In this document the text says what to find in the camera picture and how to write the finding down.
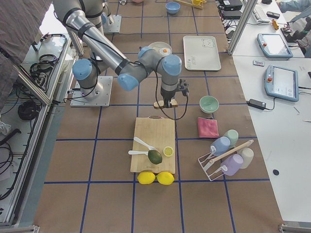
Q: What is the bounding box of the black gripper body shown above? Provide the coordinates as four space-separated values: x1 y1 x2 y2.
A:
160 88 175 103

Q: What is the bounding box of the brown crust bread slice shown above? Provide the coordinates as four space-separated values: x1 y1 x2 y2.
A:
153 99 178 109

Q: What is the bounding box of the cream round plate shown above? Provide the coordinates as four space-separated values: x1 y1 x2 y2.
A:
148 41 172 53

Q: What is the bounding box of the wooden cutting board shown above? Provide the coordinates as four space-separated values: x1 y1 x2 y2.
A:
130 117 175 174

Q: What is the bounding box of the green bowl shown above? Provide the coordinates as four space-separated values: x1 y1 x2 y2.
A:
199 96 219 114

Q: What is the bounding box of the fried egg toy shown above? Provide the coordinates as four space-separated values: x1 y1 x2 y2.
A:
159 48 172 56

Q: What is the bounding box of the pink cloth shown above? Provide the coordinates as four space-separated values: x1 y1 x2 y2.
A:
197 117 219 138

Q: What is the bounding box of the white plastic spoon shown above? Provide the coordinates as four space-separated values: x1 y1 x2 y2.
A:
134 136 159 152
128 150 148 155

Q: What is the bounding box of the halved lemon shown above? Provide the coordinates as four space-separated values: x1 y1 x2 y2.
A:
163 146 174 157

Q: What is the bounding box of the white bear tray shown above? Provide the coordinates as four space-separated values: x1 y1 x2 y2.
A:
183 35 221 71

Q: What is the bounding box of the green avocado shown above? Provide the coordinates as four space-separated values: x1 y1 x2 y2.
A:
147 150 162 165

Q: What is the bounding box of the blue mug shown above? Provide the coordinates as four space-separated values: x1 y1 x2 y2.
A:
210 136 231 156

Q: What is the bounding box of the green mug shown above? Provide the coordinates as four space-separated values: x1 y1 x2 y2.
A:
223 129 239 148

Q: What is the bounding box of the yellow lemon right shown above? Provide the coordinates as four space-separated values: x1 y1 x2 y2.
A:
156 171 174 185

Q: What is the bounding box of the yellow lemon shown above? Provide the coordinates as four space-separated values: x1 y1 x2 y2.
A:
137 171 156 184
156 171 174 185

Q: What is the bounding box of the yellow lemon left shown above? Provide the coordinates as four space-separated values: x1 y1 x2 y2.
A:
137 171 156 184

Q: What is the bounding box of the blue bowl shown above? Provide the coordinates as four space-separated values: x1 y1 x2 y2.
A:
165 1 181 14

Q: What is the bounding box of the purple mug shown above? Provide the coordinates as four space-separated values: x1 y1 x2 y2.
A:
221 154 243 176

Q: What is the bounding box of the black power adapter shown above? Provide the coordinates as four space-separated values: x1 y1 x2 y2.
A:
246 99 266 110

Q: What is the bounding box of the white mug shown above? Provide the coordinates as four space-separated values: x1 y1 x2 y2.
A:
237 148 254 169

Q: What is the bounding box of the wooden rack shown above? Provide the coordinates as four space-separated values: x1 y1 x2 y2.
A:
175 0 207 9

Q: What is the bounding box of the yellow cup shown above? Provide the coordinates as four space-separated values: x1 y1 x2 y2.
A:
192 0 201 5

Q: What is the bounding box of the teach pendant near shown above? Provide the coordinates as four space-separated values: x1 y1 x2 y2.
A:
264 65 299 102

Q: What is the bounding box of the teach pendant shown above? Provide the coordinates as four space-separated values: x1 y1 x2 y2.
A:
264 65 299 102
257 33 293 59

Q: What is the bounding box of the teach pendant far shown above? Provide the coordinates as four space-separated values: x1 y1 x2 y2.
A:
257 33 293 59

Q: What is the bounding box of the white wire mug rack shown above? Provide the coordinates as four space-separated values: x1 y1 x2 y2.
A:
197 152 224 181

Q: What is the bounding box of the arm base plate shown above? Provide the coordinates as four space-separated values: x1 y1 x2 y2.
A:
102 14 122 34
70 76 113 107

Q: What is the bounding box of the aluminium frame post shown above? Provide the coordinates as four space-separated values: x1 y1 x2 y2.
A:
227 0 257 55

